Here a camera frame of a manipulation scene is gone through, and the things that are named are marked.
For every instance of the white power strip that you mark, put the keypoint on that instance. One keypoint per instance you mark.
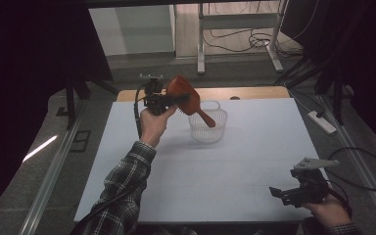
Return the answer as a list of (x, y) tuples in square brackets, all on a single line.
[(321, 121)]

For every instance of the aluminium floor rail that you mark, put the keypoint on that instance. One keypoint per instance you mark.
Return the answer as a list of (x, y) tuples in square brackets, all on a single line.
[(49, 182), (368, 176)]

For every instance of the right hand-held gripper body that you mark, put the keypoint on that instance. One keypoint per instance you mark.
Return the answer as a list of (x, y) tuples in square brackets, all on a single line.
[(310, 189)]

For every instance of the black metal stand legs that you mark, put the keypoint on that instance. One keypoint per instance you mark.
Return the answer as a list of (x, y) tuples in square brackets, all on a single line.
[(338, 98)]

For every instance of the black tripod stand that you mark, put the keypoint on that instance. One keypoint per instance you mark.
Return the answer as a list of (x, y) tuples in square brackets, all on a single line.
[(71, 101)]

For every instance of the brown wooden hairbrush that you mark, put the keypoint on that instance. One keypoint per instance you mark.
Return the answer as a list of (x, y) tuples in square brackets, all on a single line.
[(189, 98)]

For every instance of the white metal stand frame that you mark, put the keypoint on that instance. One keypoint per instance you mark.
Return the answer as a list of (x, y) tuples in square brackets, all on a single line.
[(201, 49)]

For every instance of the white cabinet panel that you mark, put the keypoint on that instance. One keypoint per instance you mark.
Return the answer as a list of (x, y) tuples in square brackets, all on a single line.
[(133, 29)]

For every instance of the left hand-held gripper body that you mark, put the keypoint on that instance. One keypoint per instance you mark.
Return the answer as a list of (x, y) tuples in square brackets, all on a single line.
[(155, 98)]

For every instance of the white plastic basket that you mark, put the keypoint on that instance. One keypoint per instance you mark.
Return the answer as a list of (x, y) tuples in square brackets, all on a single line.
[(209, 129)]

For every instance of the white table cover sheet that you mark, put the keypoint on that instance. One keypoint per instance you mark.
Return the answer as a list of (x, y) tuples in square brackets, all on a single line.
[(235, 173)]

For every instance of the black curtain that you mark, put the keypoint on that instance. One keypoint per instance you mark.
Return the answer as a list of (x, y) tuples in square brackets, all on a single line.
[(365, 65), (29, 65)]

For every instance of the person's right hand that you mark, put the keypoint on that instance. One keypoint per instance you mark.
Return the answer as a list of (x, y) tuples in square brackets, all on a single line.
[(331, 212)]

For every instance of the person's plaid shirt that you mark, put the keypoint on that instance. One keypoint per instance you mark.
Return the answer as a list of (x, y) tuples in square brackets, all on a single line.
[(176, 231)]

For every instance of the wooden table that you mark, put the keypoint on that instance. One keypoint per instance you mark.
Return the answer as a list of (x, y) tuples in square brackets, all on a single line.
[(258, 92)]

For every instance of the person's left hand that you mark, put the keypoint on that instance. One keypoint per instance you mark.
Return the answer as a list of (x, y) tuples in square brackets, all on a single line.
[(153, 127)]

